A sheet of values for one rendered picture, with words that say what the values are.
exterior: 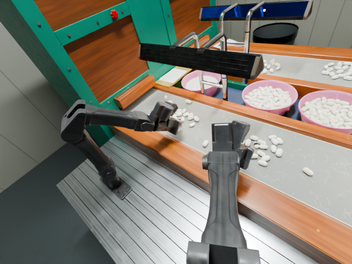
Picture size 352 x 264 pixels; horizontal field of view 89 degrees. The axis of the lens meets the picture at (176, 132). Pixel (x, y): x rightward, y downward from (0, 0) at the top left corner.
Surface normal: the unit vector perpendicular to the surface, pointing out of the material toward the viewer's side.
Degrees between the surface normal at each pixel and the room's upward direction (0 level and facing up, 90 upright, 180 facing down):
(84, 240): 0
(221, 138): 45
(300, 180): 0
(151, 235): 0
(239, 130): 50
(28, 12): 90
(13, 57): 90
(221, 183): 18
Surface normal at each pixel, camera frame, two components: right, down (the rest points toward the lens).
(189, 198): -0.22, -0.69
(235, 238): -0.15, -0.88
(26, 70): 0.76, 0.33
